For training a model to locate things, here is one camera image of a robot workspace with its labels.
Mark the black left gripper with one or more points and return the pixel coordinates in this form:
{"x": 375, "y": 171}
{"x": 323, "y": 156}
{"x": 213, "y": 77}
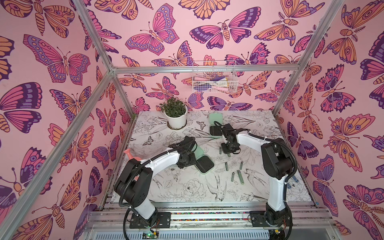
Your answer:
{"x": 193, "y": 161}

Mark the green nail clipper long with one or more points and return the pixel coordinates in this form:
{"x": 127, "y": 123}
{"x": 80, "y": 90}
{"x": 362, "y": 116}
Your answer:
{"x": 240, "y": 177}

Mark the white wire wall basket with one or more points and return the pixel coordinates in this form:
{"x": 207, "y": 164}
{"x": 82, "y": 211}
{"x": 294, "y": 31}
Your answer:
{"x": 215, "y": 79}

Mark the potted green plant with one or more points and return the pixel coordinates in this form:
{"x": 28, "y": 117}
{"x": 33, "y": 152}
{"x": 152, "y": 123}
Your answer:
{"x": 176, "y": 113}

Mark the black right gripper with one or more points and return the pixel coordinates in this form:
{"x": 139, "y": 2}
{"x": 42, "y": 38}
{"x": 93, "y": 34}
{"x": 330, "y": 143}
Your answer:
{"x": 220, "y": 130}

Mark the pink plastic toy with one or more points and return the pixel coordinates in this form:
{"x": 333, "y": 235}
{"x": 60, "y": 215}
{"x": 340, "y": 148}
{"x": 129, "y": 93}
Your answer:
{"x": 128, "y": 153}

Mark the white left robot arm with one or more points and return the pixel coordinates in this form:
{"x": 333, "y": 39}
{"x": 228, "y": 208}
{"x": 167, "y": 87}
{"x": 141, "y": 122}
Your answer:
{"x": 134, "y": 182}

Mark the green case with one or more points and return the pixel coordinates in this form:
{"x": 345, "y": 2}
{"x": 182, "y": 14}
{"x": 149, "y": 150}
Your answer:
{"x": 204, "y": 163}
{"x": 214, "y": 118}

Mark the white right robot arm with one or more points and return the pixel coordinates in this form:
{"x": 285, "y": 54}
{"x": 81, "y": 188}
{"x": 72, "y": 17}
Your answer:
{"x": 278, "y": 162}

